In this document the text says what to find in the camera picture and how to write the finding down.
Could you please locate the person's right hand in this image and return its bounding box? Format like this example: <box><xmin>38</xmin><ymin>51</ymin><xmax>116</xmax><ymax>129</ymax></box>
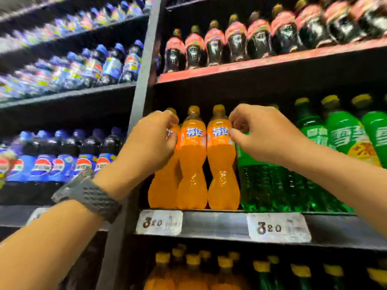
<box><xmin>228</xmin><ymin>103</ymin><xmax>312</xmax><ymax>167</ymax></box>

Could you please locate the person's left hand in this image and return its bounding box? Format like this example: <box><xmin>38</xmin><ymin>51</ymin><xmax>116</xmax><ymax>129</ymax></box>
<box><xmin>93</xmin><ymin>110</ymin><xmax>181</xmax><ymax>202</ymax></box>

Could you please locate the yellow-green soda bottle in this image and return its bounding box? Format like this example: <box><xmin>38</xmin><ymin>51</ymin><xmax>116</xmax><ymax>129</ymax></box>
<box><xmin>366</xmin><ymin>267</ymin><xmax>387</xmax><ymax>290</ymax></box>
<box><xmin>320</xmin><ymin>94</ymin><xmax>382</xmax><ymax>168</ymax></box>
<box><xmin>350</xmin><ymin>93</ymin><xmax>387</xmax><ymax>170</ymax></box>

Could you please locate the row of blue-yellow cola bottles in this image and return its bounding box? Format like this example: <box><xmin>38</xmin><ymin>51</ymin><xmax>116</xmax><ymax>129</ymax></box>
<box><xmin>0</xmin><ymin>39</ymin><xmax>144</xmax><ymax>99</ymax></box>

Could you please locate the row of pink-label dark bottles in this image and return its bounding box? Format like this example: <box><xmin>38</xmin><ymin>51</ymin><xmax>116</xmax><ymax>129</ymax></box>
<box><xmin>162</xmin><ymin>0</ymin><xmax>387</xmax><ymax>73</ymax></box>

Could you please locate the black metal shelf rack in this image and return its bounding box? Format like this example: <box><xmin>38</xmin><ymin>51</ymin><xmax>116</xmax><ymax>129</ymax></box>
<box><xmin>0</xmin><ymin>0</ymin><xmax>387</xmax><ymax>290</ymax></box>

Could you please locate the blue label cola bottle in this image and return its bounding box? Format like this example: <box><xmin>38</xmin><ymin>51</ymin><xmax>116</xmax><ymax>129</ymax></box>
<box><xmin>6</xmin><ymin>130</ymin><xmax>52</xmax><ymax>206</ymax></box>
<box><xmin>0</xmin><ymin>131</ymin><xmax>34</xmax><ymax>191</ymax></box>

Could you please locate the row of blue-capped soda bottles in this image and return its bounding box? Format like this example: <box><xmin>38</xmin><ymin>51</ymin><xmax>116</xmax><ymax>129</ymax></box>
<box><xmin>0</xmin><ymin>0</ymin><xmax>153</xmax><ymax>55</ymax></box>

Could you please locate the person's left forearm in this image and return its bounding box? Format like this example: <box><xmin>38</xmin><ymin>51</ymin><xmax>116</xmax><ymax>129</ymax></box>
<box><xmin>0</xmin><ymin>199</ymin><xmax>105</xmax><ymax>290</ymax></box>

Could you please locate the grey perforated-band wristwatch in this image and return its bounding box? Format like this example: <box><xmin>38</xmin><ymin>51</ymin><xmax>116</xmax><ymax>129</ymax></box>
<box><xmin>50</xmin><ymin>168</ymin><xmax>123</xmax><ymax>224</ymax></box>

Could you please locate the white price tag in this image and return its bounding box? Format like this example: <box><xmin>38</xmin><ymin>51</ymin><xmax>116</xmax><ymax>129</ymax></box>
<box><xmin>246</xmin><ymin>212</ymin><xmax>312</xmax><ymax>244</ymax></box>
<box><xmin>136</xmin><ymin>209</ymin><xmax>183</xmax><ymax>236</ymax></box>
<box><xmin>25</xmin><ymin>207</ymin><xmax>50</xmax><ymax>226</ymax></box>

